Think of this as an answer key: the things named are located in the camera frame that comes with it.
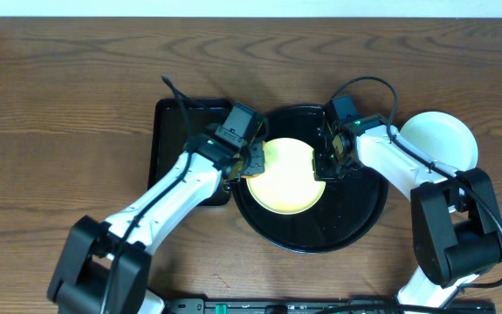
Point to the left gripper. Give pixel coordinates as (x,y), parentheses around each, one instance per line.
(253,161)

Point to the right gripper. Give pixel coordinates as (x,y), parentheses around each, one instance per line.
(325,163)

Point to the orange green sponge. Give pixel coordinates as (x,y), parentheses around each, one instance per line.
(254,160)

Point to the yellow plate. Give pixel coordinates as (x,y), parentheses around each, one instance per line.
(287,186)

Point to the light green plate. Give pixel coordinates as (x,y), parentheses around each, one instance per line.
(443,137)

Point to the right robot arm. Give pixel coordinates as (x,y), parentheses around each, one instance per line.
(456,222)

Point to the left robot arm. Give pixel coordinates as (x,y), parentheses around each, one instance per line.
(104,266)

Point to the black round tray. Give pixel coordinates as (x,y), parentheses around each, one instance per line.
(346,210)

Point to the black rectangular tray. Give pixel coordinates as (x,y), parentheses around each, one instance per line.
(170,131)

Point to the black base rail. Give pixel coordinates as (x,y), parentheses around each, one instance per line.
(200,306)

